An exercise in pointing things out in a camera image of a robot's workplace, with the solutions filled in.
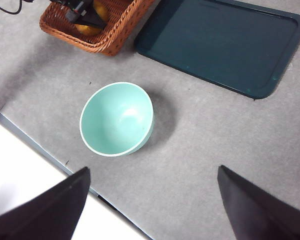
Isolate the brown wicker basket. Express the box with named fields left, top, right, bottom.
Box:
left=39, top=0, right=156, bottom=56

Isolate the yellow-brown kiwi fruit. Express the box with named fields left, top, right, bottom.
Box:
left=74, top=0, right=110, bottom=36

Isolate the black cable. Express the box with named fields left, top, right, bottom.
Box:
left=0, top=0, right=24, bottom=15

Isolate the dark green tray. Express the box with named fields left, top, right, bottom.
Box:
left=134, top=0, right=300, bottom=100

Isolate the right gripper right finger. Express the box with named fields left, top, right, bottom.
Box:
left=217, top=164, right=300, bottom=240

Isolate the teal bowl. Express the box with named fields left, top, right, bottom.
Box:
left=79, top=81, right=155, bottom=158

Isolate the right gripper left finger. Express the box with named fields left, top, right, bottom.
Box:
left=0, top=166, right=91, bottom=240

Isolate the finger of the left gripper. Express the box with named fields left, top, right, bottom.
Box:
left=76, top=9, right=107, bottom=28

